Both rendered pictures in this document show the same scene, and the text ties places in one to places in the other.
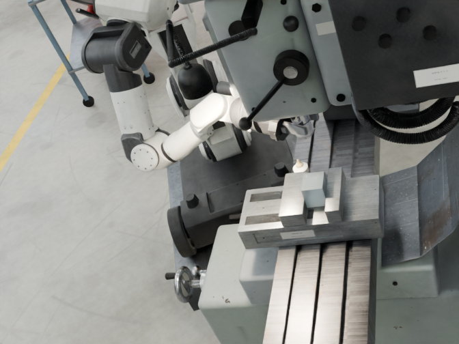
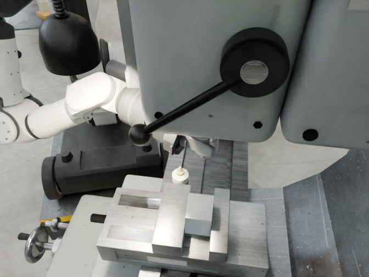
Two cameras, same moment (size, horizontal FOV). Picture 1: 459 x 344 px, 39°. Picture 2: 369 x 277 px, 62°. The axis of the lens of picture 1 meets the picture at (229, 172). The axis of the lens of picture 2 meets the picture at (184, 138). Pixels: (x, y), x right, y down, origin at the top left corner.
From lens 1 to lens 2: 97 cm
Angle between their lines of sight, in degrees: 15
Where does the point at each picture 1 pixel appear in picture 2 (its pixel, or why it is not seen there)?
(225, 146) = (104, 116)
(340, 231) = (217, 268)
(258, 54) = (199, 21)
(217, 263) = (72, 238)
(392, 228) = not seen: hidden behind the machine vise
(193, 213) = (65, 168)
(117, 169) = not seen: hidden behind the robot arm
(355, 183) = (239, 210)
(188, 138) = (60, 118)
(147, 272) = (27, 190)
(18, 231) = not seen: outside the picture
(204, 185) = (80, 143)
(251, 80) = (168, 68)
